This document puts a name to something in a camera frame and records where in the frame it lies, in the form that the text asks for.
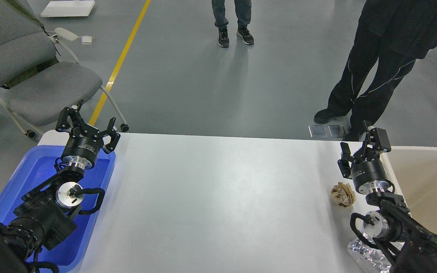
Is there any metal floor plate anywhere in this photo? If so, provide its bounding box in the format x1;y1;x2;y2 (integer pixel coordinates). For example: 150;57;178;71
328;126;346;138
308;126;327;138

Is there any right metal floor plate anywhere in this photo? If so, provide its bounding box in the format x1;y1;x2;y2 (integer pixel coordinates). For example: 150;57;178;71
328;126;346;138

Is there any small white floor box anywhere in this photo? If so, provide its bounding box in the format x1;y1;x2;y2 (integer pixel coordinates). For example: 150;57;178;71
80;36;94;45

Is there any person in blue jeans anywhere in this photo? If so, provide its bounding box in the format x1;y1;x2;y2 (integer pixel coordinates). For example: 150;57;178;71
211;0;255;48

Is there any left metal floor plate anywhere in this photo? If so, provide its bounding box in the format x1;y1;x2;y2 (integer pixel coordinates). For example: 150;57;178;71
308;126;327;138

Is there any white flat board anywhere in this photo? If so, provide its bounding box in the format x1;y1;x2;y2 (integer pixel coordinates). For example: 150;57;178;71
40;0;95;17

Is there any silver foil bag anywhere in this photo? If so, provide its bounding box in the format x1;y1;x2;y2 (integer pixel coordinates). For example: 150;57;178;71
347;239;393;273

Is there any beige plastic bin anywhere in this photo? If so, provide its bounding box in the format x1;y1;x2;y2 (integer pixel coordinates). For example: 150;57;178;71
387;146;437;234

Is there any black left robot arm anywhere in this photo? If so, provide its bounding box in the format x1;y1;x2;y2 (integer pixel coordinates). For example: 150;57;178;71
0;100;120;273

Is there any person in black tracksuit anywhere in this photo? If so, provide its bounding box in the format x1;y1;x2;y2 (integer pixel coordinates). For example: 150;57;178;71
314;0;437;141

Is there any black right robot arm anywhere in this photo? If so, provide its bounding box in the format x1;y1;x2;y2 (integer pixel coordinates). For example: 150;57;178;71
338;121;437;273

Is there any grey office chair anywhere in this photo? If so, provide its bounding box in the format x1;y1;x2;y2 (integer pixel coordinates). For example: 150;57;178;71
0;0;129;138

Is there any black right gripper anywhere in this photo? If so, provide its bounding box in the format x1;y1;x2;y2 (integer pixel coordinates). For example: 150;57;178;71
338;121;393;194

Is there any crumpled brown paper ball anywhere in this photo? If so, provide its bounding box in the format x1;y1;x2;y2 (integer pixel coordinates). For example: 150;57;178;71
330;182;356;207

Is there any blue plastic tray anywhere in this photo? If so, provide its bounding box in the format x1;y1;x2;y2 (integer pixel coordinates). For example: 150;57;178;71
0;145;116;272

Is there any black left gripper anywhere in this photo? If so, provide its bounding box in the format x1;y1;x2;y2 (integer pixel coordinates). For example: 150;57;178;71
55;100;120;170

